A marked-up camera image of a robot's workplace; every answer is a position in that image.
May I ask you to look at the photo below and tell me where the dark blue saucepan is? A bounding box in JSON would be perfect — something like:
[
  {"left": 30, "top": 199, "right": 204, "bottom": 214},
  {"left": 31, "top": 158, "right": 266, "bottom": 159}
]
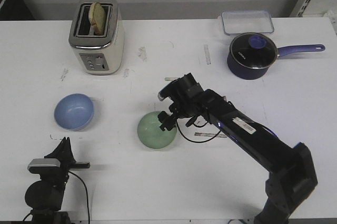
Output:
[{"left": 226, "top": 32, "right": 325, "bottom": 80}]

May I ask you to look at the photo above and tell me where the glass pot lid blue knob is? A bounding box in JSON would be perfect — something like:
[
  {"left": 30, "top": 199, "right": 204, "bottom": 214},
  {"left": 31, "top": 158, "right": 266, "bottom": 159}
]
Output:
[{"left": 230, "top": 33, "right": 277, "bottom": 69}]

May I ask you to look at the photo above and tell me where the clear plastic food container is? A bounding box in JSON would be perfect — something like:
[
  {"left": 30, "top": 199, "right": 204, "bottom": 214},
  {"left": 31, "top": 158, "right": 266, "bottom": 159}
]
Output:
[{"left": 219, "top": 10, "right": 274, "bottom": 35}]

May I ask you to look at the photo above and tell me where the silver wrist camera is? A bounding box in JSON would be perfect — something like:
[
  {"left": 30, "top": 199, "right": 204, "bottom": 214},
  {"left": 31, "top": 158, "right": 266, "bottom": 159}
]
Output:
[
  {"left": 157, "top": 79, "right": 181, "bottom": 101},
  {"left": 27, "top": 158, "right": 61, "bottom": 175}
]

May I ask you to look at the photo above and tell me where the light green bowl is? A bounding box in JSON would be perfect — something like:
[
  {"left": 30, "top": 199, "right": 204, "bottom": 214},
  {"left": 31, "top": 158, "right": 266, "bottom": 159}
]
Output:
[{"left": 137, "top": 111, "right": 177, "bottom": 149}]

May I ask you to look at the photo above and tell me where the light blue bowl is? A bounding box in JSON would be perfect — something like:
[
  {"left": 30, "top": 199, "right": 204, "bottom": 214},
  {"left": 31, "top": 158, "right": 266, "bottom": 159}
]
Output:
[{"left": 54, "top": 93, "right": 94, "bottom": 131}]

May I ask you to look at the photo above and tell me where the cream and steel toaster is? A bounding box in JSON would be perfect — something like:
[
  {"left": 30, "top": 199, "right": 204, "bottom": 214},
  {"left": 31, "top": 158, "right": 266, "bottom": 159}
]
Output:
[{"left": 68, "top": 0, "right": 124, "bottom": 75}]

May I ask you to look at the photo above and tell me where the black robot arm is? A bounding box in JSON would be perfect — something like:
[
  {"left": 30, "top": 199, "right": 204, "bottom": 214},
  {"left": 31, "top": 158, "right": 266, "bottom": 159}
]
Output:
[
  {"left": 158, "top": 74, "right": 318, "bottom": 223},
  {"left": 24, "top": 137, "right": 91, "bottom": 223}
]

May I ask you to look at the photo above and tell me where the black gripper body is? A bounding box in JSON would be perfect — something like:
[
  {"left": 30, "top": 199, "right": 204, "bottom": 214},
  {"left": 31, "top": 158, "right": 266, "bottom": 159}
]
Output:
[
  {"left": 169, "top": 101, "right": 196, "bottom": 124},
  {"left": 40, "top": 154, "right": 90, "bottom": 185}
]

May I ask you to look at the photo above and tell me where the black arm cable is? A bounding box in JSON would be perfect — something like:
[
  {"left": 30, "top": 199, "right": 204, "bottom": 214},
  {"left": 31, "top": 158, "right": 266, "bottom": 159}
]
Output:
[
  {"left": 175, "top": 115, "right": 224, "bottom": 144},
  {"left": 68, "top": 170, "right": 91, "bottom": 224}
]

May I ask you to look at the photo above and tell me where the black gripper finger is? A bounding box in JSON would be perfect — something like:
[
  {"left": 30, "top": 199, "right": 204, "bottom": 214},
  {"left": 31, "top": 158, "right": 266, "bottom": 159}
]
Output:
[
  {"left": 160, "top": 119, "right": 175, "bottom": 131},
  {"left": 52, "top": 137, "right": 66, "bottom": 157},
  {"left": 157, "top": 111, "right": 168, "bottom": 122},
  {"left": 65, "top": 137, "right": 75, "bottom": 161}
]

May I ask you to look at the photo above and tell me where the toasted bread slice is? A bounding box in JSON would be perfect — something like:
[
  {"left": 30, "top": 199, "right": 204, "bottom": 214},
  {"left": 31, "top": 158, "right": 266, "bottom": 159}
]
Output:
[{"left": 88, "top": 2, "right": 106, "bottom": 35}]

